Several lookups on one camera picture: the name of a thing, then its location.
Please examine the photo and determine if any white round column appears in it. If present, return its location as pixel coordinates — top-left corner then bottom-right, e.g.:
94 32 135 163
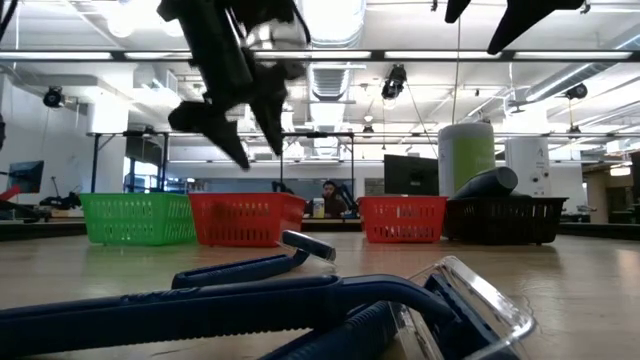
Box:
504 135 551 197

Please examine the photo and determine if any black ceiling camera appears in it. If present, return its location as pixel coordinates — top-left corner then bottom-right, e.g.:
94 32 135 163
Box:
565 82 590 101
380 64 408 100
42 86 65 109

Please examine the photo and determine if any black monitor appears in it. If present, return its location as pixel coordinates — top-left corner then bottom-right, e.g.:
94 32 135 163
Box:
383 153 440 197

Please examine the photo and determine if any blue disposable razor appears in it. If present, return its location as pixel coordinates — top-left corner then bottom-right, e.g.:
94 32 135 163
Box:
0 254 536 360
171 229 338 291
257 301 401 360

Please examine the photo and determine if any white canister with green label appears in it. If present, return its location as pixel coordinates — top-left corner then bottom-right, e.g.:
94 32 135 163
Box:
437 122 496 199

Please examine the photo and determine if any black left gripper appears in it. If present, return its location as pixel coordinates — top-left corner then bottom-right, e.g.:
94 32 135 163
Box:
157 0 311 171

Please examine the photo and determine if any green plastic basket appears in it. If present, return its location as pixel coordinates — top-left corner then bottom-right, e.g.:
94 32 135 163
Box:
78 192 197 247

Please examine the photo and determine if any black plastic basket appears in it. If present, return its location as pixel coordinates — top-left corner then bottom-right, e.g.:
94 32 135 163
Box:
442 195 570 246

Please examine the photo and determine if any black background frame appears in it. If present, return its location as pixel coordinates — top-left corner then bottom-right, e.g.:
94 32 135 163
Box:
88 130 357 199

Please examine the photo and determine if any red plastic basket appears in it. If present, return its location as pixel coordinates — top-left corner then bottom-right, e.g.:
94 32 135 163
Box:
357 195 449 245
188 192 307 248

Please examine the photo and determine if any dark monitor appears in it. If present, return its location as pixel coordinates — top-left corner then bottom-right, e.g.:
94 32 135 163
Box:
7 159 45 195

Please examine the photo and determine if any small dark grey bottle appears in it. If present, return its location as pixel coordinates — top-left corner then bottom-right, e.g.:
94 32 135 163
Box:
452 166 520 200

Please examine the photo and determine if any person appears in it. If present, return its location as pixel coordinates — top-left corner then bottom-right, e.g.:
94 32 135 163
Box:
305 179 351 220

